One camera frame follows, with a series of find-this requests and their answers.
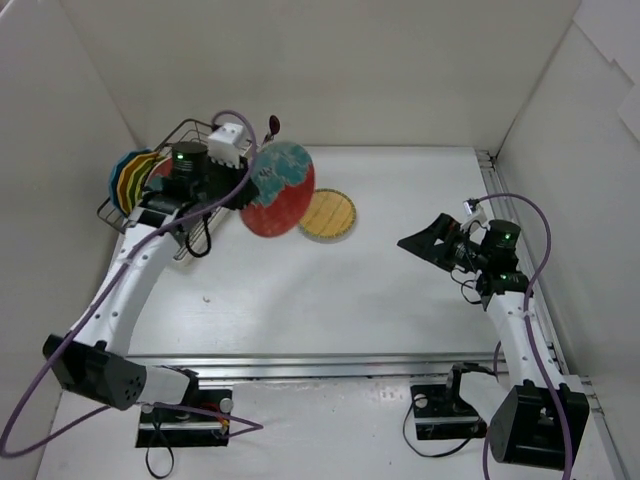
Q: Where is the red plate with teal flower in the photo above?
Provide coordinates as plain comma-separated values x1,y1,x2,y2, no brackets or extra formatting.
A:
142,158,173,195

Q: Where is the woven bamboo pattern plate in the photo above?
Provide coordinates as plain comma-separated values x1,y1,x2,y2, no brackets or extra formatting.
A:
298,188,357,242

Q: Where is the green polka dot bowl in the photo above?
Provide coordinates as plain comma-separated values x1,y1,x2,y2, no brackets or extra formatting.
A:
124,152,160,215
128,152,165,212

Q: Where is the yellow polka dot bowl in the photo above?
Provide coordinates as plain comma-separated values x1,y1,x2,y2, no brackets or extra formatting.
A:
117,160,132,217

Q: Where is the blue polka dot bowl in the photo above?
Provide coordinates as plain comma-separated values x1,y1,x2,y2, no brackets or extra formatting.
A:
108,148,151,215

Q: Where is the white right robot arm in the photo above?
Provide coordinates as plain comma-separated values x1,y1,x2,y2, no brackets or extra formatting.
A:
397,214,589,478

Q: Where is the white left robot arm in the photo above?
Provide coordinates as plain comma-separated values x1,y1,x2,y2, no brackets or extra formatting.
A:
43,140,258,420

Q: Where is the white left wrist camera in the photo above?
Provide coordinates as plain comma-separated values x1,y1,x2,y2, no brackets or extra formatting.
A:
207,122,251,169

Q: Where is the metal wire dish rack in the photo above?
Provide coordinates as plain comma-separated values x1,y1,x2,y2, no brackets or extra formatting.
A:
97,118,251,233

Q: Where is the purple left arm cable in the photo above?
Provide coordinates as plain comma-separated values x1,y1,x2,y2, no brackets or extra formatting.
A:
0,109,266,459

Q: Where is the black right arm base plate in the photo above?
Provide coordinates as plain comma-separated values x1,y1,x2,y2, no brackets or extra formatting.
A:
402,362,497,459

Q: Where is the aluminium front rail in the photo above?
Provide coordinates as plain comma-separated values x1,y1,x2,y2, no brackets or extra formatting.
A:
129,351,493,381

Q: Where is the aluminium rail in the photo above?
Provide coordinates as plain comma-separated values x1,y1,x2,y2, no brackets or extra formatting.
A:
129,351,493,381
475,150,629,479

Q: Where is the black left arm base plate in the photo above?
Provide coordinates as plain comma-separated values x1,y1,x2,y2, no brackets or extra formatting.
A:
135,388,234,479

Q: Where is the aluminium right side rail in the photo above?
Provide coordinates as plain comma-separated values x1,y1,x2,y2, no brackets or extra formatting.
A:
475,150,629,479

